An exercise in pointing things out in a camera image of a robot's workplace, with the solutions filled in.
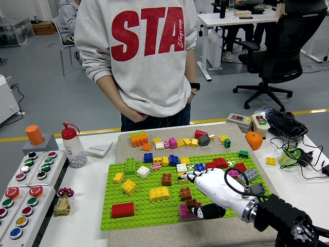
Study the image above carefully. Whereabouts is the person's right hand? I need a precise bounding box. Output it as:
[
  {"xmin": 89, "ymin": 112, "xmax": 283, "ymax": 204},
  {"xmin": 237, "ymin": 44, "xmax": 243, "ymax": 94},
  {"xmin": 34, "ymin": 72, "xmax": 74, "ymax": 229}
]
[{"xmin": 120, "ymin": 104, "xmax": 149, "ymax": 123}]

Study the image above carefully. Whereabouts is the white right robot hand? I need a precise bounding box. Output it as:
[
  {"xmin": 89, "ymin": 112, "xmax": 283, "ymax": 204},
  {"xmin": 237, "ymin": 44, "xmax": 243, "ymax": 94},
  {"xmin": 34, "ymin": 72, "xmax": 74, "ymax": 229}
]
[{"xmin": 177, "ymin": 168, "xmax": 258, "ymax": 220}]

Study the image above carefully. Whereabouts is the person's left hand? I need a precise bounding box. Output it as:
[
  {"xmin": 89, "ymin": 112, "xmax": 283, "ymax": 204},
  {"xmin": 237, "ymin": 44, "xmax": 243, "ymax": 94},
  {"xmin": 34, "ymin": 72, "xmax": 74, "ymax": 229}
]
[{"xmin": 187, "ymin": 89, "xmax": 198, "ymax": 104}]

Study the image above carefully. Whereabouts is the large orange toy brick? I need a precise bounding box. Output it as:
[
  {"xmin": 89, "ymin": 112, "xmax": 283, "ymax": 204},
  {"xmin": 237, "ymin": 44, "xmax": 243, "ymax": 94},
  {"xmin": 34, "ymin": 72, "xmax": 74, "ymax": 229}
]
[{"xmin": 130, "ymin": 133, "xmax": 149, "ymax": 148}]

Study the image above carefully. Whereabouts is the long grey toy brick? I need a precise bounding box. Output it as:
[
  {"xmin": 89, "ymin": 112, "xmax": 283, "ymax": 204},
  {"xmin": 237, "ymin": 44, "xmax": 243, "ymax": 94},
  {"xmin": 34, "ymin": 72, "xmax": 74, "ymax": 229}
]
[{"xmin": 236, "ymin": 168, "xmax": 260, "ymax": 185}]

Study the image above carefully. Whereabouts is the long pink toy brick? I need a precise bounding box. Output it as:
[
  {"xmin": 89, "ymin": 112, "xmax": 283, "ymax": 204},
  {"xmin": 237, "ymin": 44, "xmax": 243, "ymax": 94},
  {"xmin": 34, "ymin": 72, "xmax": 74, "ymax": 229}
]
[{"xmin": 179, "ymin": 202, "xmax": 204, "ymax": 219}]

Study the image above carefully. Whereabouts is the dark grey roof brick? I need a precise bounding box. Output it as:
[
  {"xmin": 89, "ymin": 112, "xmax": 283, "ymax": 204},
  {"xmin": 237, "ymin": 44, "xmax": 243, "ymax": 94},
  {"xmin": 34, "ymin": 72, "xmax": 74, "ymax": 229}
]
[{"xmin": 197, "ymin": 134, "xmax": 211, "ymax": 147}]

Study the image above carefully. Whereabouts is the tall green toy brick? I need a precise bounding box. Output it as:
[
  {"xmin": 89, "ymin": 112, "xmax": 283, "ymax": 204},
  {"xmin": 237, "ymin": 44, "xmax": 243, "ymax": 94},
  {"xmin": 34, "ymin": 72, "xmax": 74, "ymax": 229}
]
[{"xmin": 124, "ymin": 157, "xmax": 136, "ymax": 176}]

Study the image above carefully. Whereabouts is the yellow arched toy brick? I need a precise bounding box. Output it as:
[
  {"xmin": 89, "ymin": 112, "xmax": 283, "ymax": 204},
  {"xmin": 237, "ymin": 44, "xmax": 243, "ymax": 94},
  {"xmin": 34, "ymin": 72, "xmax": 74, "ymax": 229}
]
[{"xmin": 148, "ymin": 187, "xmax": 171, "ymax": 203}]

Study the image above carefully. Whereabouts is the green studded baseplate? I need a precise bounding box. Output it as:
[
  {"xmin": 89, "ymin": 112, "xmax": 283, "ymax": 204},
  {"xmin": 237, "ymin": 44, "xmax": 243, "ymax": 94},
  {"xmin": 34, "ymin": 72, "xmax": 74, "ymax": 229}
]
[{"xmin": 100, "ymin": 151, "xmax": 272, "ymax": 232}]

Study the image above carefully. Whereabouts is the long red toy brick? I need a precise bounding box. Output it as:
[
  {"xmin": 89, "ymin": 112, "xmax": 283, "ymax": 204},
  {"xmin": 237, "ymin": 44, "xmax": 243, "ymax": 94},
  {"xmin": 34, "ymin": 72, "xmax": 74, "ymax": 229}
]
[{"xmin": 111, "ymin": 202, "xmax": 135, "ymax": 219}]

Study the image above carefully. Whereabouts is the white computer tower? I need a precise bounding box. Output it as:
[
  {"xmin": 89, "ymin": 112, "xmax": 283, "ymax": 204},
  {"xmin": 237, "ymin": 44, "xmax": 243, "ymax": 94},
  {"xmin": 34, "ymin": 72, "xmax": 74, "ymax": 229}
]
[{"xmin": 207, "ymin": 29, "xmax": 223, "ymax": 70}]

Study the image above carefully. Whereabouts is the orange fruit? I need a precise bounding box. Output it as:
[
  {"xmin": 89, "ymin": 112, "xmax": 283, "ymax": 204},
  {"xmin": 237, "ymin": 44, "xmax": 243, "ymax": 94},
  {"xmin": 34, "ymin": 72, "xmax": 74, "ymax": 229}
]
[{"xmin": 244, "ymin": 131, "xmax": 264, "ymax": 151}]

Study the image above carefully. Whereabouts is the seated person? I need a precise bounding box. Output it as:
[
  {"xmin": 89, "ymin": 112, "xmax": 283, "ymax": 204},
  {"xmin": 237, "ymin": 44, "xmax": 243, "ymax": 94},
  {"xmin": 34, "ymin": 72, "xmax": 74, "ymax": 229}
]
[
  {"xmin": 57, "ymin": 0, "xmax": 79, "ymax": 65},
  {"xmin": 222, "ymin": 0, "xmax": 269, "ymax": 64}
]

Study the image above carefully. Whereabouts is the clear bottle red cap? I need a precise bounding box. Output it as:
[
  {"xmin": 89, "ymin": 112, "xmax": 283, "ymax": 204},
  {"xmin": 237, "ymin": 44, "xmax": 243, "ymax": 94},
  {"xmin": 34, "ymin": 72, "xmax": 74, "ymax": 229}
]
[{"xmin": 61, "ymin": 122, "xmax": 88, "ymax": 169}]

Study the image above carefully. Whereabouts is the translucent green cup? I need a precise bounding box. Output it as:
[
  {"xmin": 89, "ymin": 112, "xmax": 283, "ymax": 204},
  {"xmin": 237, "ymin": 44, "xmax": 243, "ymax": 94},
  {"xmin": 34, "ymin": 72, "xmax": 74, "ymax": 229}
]
[{"xmin": 279, "ymin": 145, "xmax": 301, "ymax": 169}]

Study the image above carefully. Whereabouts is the grey-brown foam mat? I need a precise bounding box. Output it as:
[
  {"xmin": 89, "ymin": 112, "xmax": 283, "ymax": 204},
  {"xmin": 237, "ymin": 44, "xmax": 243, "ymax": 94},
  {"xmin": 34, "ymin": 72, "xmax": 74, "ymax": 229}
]
[{"xmin": 107, "ymin": 122, "xmax": 280, "ymax": 247}]

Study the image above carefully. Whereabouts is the white desk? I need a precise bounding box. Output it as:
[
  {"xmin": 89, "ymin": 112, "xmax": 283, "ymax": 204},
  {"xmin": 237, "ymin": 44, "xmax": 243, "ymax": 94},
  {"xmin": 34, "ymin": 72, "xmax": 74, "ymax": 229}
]
[
  {"xmin": 197, "ymin": 9, "xmax": 281, "ymax": 82},
  {"xmin": 300, "ymin": 11, "xmax": 329, "ymax": 64}
]

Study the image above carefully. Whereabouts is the black device in plastic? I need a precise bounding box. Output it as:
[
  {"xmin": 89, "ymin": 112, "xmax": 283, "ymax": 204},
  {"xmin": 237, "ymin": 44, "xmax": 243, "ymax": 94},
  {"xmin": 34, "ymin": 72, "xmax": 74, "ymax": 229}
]
[{"xmin": 253, "ymin": 105, "xmax": 308, "ymax": 141}]

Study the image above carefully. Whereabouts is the grey square block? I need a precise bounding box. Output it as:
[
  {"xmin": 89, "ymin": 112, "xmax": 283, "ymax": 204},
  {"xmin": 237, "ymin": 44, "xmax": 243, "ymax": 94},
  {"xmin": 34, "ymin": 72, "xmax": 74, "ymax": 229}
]
[{"xmin": 22, "ymin": 133, "xmax": 59, "ymax": 156}]

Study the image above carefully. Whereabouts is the black bottle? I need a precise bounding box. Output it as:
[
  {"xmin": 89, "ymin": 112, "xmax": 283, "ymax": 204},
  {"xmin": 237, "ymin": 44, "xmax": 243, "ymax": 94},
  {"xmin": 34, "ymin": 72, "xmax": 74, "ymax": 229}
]
[{"xmin": 219, "ymin": 0, "xmax": 229, "ymax": 19}]

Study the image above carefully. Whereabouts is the black power adapter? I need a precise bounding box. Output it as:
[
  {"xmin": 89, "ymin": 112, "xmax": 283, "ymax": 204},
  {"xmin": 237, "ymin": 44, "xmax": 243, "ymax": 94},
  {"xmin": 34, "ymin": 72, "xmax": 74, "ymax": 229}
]
[{"xmin": 299, "ymin": 150, "xmax": 315, "ymax": 167}]

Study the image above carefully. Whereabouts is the wooden box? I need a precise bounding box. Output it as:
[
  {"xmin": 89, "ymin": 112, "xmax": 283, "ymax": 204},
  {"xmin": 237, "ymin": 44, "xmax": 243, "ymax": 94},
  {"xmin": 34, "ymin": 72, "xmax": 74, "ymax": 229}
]
[{"xmin": 233, "ymin": 9, "xmax": 252, "ymax": 18}]

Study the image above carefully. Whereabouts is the orange cylinder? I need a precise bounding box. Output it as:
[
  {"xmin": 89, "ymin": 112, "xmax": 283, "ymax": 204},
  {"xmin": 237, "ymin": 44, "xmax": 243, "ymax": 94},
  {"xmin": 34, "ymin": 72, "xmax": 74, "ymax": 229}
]
[{"xmin": 25, "ymin": 125, "xmax": 45, "ymax": 146}]

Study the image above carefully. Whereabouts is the four-button control box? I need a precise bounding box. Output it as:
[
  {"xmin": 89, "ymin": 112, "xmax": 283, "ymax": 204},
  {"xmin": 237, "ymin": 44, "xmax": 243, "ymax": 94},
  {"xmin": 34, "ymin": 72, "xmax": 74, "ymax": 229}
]
[
  {"xmin": 7, "ymin": 151, "xmax": 46, "ymax": 188},
  {"xmin": 28, "ymin": 150, "xmax": 68, "ymax": 187}
]

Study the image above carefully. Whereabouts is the black office chair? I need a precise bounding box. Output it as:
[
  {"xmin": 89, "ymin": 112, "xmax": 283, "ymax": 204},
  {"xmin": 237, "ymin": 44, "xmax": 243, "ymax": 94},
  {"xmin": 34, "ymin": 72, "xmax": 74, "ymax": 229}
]
[{"xmin": 232, "ymin": 0, "xmax": 329, "ymax": 113}]

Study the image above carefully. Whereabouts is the brass valve red handwheel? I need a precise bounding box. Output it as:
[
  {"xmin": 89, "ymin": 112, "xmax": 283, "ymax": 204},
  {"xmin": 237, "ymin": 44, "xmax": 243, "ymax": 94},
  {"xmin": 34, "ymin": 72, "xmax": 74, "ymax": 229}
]
[{"xmin": 53, "ymin": 187, "xmax": 75, "ymax": 217}]

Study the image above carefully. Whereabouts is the wooden crate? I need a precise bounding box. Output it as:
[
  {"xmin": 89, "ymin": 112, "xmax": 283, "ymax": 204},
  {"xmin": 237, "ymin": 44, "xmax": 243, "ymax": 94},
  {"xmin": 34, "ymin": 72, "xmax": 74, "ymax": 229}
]
[{"xmin": 31, "ymin": 21, "xmax": 58, "ymax": 36}]

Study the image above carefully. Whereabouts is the white cabinet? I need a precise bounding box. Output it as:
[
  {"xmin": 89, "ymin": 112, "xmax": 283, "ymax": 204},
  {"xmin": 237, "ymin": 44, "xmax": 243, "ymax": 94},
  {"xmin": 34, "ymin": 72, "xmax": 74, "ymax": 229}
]
[{"xmin": 0, "ymin": 74, "xmax": 26, "ymax": 126}]

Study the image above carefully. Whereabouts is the emergency stop control box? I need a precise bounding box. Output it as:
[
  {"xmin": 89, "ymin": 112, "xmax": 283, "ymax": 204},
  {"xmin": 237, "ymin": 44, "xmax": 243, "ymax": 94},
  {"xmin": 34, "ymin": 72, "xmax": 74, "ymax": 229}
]
[
  {"xmin": 0, "ymin": 185, "xmax": 31, "ymax": 242},
  {"xmin": 0, "ymin": 185, "xmax": 57, "ymax": 247}
]

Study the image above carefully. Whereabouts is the transparent storage box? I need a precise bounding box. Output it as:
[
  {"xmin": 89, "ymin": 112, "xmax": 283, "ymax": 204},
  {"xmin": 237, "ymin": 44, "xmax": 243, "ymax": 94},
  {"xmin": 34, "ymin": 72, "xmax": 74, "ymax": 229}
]
[{"xmin": 0, "ymin": 16, "xmax": 36, "ymax": 48}]

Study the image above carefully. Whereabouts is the white wall switch plate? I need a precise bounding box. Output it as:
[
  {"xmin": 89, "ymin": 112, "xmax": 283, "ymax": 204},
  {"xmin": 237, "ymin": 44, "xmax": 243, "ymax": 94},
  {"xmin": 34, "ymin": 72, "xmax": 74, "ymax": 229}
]
[{"xmin": 85, "ymin": 140, "xmax": 114, "ymax": 157}]

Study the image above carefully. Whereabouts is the grey two-button switch box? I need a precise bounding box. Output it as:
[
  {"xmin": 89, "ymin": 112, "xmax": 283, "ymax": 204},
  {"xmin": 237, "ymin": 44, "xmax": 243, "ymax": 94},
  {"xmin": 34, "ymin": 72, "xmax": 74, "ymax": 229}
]
[{"xmin": 226, "ymin": 112, "xmax": 253, "ymax": 133}]

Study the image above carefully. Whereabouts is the white two-button switch box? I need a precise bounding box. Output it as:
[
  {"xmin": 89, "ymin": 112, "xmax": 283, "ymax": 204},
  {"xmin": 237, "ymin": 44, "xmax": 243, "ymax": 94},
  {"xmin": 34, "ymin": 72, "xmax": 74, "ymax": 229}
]
[{"xmin": 251, "ymin": 113, "xmax": 271, "ymax": 139}]

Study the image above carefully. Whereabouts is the metal frame chair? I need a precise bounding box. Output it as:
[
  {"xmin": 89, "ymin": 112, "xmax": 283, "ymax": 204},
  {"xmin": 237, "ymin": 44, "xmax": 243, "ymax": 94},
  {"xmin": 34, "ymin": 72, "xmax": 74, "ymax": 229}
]
[{"xmin": 52, "ymin": 17, "xmax": 78, "ymax": 77}]

